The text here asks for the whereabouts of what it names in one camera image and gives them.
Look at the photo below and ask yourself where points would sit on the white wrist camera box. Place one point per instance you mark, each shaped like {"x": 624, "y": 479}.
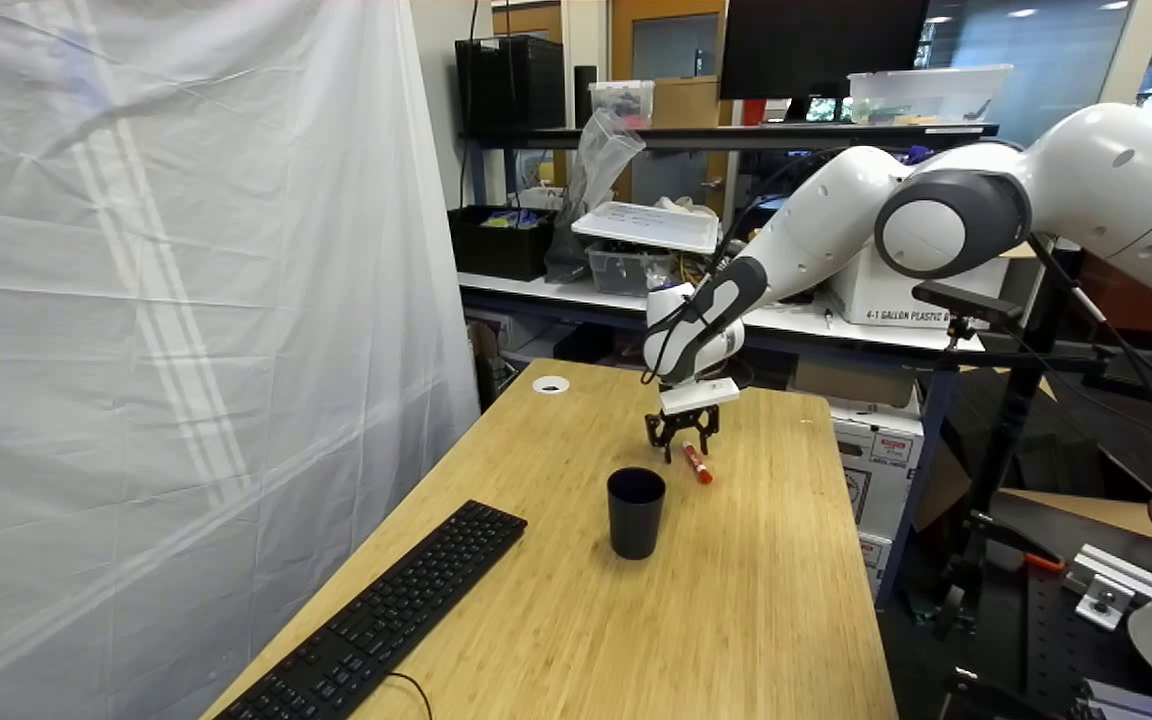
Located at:
{"x": 698, "y": 395}

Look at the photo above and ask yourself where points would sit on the white round table grommet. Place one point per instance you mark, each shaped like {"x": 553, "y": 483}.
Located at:
{"x": 550, "y": 384}

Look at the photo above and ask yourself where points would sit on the black storage bin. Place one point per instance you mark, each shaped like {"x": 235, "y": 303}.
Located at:
{"x": 500, "y": 241}

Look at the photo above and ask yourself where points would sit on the black plastic cup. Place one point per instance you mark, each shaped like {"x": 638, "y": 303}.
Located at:
{"x": 633, "y": 508}

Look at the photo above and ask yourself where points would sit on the black camera tripod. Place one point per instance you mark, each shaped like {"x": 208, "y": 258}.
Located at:
{"x": 979, "y": 534}

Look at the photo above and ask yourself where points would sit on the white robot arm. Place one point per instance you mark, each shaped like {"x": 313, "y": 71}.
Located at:
{"x": 1084, "y": 183}

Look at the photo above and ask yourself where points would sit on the black keyboard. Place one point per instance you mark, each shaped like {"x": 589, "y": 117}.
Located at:
{"x": 364, "y": 640}

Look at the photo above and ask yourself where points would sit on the white curtain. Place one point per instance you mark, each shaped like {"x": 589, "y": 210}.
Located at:
{"x": 230, "y": 330}

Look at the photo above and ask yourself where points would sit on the aluminium bracket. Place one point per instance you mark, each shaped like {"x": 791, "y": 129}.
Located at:
{"x": 1107, "y": 584}

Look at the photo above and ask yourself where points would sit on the black monitor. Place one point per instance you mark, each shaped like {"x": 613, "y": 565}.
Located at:
{"x": 780, "y": 49}

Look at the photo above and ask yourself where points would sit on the red marker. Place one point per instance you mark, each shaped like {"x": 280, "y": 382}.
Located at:
{"x": 694, "y": 458}

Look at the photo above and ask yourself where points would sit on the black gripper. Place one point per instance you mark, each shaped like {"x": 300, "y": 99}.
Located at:
{"x": 682, "y": 431}

